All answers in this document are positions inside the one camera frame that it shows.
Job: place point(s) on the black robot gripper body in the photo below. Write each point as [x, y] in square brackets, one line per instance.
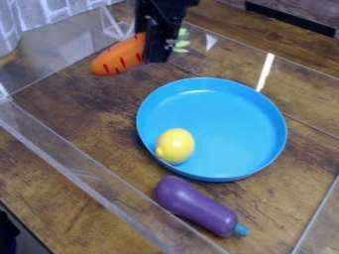
[166, 11]

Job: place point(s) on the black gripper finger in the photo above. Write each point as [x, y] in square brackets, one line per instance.
[141, 21]
[162, 34]

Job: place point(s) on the orange toy carrot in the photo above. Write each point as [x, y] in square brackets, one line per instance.
[135, 52]

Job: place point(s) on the blue round tray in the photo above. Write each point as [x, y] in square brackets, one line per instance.
[237, 125]

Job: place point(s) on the black bar in background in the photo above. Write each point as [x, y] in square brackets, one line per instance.
[291, 19]

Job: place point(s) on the white patterned curtain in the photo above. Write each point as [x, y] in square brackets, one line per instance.
[23, 15]

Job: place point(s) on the yellow toy lemon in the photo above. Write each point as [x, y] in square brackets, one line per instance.
[175, 146]

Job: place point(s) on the purple toy eggplant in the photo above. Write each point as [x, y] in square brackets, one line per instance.
[185, 201]

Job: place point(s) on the clear acrylic enclosure wall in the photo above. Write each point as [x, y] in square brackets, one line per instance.
[76, 175]

